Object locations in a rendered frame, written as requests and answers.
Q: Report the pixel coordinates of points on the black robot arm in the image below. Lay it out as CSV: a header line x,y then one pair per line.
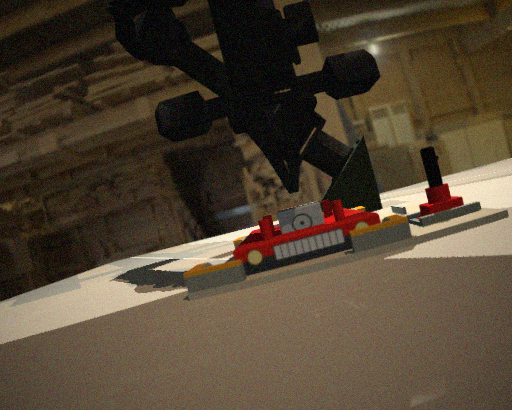
x,y
160,38

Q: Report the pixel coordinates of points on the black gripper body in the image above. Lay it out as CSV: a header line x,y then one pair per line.
x,y
190,115

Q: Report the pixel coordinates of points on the red toy car body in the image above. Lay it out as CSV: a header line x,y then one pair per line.
x,y
267,248

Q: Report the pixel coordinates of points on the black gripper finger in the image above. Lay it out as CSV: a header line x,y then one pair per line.
x,y
256,125
292,115

